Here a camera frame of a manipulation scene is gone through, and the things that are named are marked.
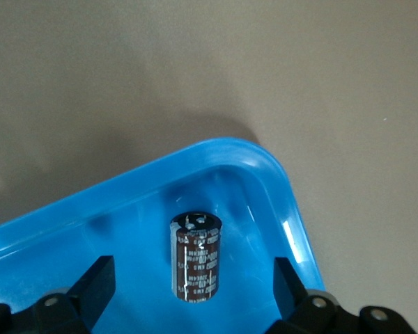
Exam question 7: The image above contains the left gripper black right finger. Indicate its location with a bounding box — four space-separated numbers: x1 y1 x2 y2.
268 257 418 334

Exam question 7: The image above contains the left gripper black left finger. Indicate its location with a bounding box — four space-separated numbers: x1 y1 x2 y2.
0 255 117 334

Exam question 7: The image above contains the blue plastic tray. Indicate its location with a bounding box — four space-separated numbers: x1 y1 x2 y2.
0 137 327 334

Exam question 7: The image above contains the stubby brown printed capacitor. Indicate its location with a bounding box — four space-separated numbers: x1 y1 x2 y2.
169 211 222 303

